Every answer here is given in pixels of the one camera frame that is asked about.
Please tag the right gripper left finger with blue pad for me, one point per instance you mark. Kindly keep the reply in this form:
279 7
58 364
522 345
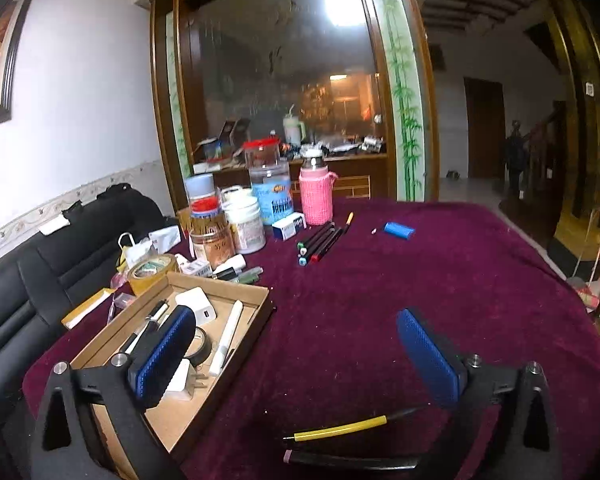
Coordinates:
67 443

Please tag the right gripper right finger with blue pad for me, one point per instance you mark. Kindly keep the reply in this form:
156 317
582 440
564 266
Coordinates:
523 443

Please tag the white plug charger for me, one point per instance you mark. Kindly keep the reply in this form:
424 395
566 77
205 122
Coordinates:
187 381

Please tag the black tape roll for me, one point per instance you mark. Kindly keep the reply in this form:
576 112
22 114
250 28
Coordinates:
201 348

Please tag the black ballpoint pen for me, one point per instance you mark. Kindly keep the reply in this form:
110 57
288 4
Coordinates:
150 324

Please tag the white cube charger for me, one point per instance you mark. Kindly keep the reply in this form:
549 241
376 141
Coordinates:
198 302

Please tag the white marker pen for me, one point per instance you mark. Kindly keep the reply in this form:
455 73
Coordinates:
226 338

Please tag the black white tip marker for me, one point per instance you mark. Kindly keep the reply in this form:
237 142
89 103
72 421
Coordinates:
392 464

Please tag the cardboard tray box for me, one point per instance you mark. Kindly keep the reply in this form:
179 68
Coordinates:
180 418

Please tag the yellow packing tape roll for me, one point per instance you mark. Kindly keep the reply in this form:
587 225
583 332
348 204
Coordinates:
152 269

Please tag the maroon velvet tablecloth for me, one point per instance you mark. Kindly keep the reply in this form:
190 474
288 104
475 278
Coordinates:
331 352

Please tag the red cap brown bottle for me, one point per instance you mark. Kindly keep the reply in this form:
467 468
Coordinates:
209 231

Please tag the blue battery pack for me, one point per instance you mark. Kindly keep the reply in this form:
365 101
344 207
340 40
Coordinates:
399 230

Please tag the black leather sofa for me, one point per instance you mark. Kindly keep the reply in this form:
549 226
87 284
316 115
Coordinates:
47 276

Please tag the white supplement jar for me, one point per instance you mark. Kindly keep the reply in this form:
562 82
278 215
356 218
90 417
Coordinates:
242 212

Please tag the bundle of black markers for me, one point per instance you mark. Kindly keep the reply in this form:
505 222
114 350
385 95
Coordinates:
316 248

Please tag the yellow tip black pen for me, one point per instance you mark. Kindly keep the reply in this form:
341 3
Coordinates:
348 222

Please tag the blue white small box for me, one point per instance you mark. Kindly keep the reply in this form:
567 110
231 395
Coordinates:
290 226

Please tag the blue label plastic jar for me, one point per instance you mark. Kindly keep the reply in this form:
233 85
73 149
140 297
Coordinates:
272 187

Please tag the pink knitted thermos bottle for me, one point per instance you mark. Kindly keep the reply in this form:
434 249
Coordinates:
316 182

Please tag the red lid clear jar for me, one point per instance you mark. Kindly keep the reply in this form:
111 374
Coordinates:
262 153

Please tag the white tumbler with straw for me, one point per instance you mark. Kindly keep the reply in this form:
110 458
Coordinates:
294 128

